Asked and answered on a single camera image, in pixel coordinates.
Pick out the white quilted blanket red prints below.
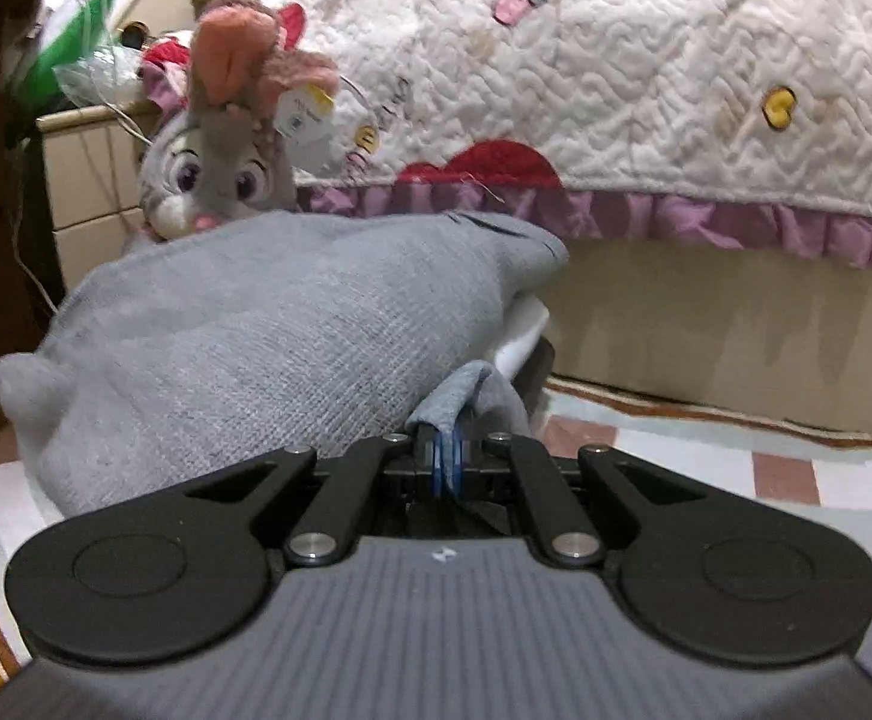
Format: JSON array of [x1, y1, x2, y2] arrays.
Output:
[[256, 0, 872, 275]]

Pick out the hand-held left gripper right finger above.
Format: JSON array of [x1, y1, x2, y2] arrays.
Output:
[[445, 431, 699, 567]]

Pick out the clear plastic bag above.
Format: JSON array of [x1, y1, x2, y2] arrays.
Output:
[[53, 45, 144, 110]]

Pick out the checkered floor rug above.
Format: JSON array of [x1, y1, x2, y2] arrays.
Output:
[[0, 375, 872, 691]]

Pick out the beige bed base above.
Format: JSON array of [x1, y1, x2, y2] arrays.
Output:
[[533, 236, 872, 443]]

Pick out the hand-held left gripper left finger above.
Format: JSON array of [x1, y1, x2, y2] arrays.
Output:
[[184, 426, 446, 567]]

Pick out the grey knit sweater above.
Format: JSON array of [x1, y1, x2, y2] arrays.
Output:
[[0, 210, 570, 518]]

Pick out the pale folded garment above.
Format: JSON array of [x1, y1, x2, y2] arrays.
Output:
[[492, 292, 553, 383]]

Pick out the grey plush bunny toy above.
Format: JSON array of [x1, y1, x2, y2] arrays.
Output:
[[136, 0, 343, 241]]

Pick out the green plastic bag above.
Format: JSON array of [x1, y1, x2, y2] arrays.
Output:
[[19, 0, 120, 110]]

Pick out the red and pink plush toy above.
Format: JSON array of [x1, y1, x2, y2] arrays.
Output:
[[139, 34, 197, 117]]

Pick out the beige bedside cabinet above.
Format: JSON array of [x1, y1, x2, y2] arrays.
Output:
[[37, 101, 163, 293]]

